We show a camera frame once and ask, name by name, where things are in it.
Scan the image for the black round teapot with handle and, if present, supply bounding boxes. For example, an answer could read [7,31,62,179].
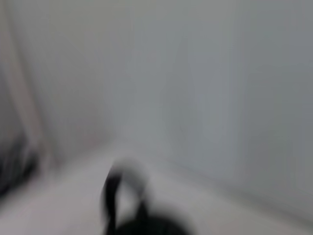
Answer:
[100,158,196,235]

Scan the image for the black blurry object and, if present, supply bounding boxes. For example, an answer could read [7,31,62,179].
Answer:
[0,136,41,195]

